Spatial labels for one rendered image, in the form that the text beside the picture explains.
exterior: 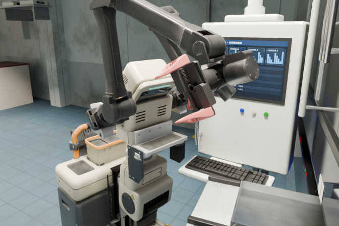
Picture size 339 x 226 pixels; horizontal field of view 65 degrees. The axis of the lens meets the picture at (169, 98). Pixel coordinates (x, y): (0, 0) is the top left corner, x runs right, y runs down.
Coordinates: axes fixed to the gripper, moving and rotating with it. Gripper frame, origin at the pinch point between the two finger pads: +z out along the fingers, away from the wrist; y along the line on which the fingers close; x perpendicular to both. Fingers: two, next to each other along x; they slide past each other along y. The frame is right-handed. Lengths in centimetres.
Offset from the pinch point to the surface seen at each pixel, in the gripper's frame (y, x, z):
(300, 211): 57, 13, -48
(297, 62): 10, 8, -88
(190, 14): -95, 185, -281
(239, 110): 21, 42, -81
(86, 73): -108, 420, -224
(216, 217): 45, 31, -26
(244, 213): 49, 25, -34
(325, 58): 7.6, -16.2, -41.9
